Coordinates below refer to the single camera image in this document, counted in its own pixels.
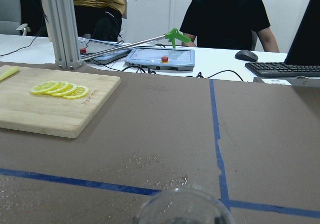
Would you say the clear glass measuring cup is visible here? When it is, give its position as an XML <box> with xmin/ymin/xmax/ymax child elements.
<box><xmin>132</xmin><ymin>187</ymin><xmax>235</xmax><ymax>223</ymax></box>

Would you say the right teach pendant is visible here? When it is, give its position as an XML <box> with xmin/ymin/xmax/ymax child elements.
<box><xmin>124</xmin><ymin>47</ymin><xmax>195</xmax><ymax>71</ymax></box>

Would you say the teach pendant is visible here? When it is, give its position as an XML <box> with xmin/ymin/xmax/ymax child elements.
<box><xmin>124</xmin><ymin>47</ymin><xmax>195</xmax><ymax>71</ymax></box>
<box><xmin>78</xmin><ymin>38</ymin><xmax>132</xmax><ymax>64</ymax></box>

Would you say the lemon slice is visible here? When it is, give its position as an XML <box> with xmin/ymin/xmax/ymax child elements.
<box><xmin>51</xmin><ymin>83</ymin><xmax>77</xmax><ymax>97</ymax></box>
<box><xmin>44</xmin><ymin>81</ymin><xmax>69</xmax><ymax>95</ymax></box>
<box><xmin>30</xmin><ymin>81</ymin><xmax>59</xmax><ymax>95</ymax></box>
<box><xmin>63</xmin><ymin>86</ymin><xmax>89</xmax><ymax>99</ymax></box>

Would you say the left teach pendant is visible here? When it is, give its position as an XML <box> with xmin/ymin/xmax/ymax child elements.
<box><xmin>78</xmin><ymin>38</ymin><xmax>132</xmax><ymax>64</ymax></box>

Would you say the black computer mouse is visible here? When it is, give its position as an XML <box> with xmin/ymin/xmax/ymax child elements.
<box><xmin>234</xmin><ymin>50</ymin><xmax>258</xmax><ymax>62</ymax></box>

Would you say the brown table mat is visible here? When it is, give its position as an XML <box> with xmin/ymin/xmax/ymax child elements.
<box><xmin>0</xmin><ymin>72</ymin><xmax>320</xmax><ymax>223</ymax></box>

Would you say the black keyboard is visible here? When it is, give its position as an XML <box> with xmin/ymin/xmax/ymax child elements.
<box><xmin>245</xmin><ymin>62</ymin><xmax>320</xmax><ymax>78</ymax></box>

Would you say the person in black shirt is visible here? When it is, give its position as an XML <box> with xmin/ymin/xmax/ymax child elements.
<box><xmin>180</xmin><ymin>0</ymin><xmax>279</xmax><ymax>53</ymax></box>

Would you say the person in yellow shirt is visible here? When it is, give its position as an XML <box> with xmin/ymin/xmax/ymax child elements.
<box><xmin>73</xmin><ymin>0</ymin><xmax>125</xmax><ymax>42</ymax></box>

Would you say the wooden cutting board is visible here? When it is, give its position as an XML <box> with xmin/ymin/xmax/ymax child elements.
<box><xmin>0</xmin><ymin>67</ymin><xmax>121</xmax><ymax>138</ymax></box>

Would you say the yellow plastic knife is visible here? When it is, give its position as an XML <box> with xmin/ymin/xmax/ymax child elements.
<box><xmin>0</xmin><ymin>67</ymin><xmax>19</xmax><ymax>81</ymax></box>

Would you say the black monitor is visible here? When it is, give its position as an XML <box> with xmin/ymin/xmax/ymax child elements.
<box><xmin>284</xmin><ymin>0</ymin><xmax>320</xmax><ymax>66</ymax></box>

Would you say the grey office chair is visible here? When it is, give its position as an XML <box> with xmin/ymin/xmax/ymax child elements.
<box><xmin>0</xmin><ymin>0</ymin><xmax>30</xmax><ymax>36</ymax></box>

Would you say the green handled reacher grabber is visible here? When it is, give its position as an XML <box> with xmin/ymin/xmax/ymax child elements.
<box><xmin>80</xmin><ymin>28</ymin><xmax>191</xmax><ymax>61</ymax></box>

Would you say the aluminium frame post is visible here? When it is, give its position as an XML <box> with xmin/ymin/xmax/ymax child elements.
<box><xmin>41</xmin><ymin>0</ymin><xmax>82</xmax><ymax>70</ymax></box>

